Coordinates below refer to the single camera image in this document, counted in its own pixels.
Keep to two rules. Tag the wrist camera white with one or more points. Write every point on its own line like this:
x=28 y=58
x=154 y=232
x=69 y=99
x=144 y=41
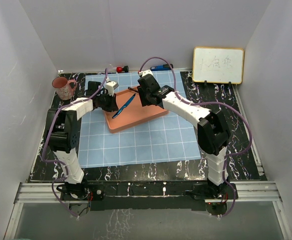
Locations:
x=145 y=72
x=111 y=86

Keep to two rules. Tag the orange plastic tray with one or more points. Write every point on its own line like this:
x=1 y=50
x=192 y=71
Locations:
x=134 y=114

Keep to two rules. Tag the aluminium frame rail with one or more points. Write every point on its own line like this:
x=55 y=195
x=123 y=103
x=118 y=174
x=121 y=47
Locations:
x=248 y=191

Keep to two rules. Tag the silver metal fork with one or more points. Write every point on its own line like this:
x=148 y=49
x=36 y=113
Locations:
x=133 y=90

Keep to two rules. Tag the blue patterned knife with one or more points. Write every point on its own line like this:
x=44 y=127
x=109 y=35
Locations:
x=124 y=106

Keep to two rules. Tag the blue marker pen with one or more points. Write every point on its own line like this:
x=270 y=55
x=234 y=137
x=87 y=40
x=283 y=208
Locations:
x=164 y=67

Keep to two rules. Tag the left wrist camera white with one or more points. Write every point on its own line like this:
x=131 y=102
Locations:
x=111 y=86

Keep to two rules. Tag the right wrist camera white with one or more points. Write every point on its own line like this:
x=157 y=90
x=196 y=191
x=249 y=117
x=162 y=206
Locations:
x=145 y=72

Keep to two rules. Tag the pink floral mug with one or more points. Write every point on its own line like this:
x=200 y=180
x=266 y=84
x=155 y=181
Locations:
x=64 y=87

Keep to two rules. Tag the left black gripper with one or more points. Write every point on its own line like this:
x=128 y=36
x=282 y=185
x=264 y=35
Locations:
x=113 y=107

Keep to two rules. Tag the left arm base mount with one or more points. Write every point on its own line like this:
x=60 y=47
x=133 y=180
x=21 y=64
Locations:
x=81 y=191

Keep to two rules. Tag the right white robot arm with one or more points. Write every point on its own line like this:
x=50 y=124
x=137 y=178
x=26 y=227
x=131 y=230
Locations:
x=212 y=130

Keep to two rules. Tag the small framed whiteboard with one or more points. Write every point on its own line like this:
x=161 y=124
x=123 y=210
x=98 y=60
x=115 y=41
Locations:
x=218 y=65

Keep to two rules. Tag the blue checked tablecloth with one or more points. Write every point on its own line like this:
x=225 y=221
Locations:
x=165 y=139

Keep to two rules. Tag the red capped marker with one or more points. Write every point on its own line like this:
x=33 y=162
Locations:
x=124 y=69

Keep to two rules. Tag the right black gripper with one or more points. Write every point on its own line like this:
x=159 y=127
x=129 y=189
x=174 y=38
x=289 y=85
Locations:
x=145 y=102

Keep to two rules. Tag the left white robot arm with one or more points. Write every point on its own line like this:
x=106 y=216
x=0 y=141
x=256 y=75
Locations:
x=62 y=133

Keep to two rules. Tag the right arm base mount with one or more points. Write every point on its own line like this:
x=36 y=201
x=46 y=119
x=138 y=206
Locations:
x=204 y=191

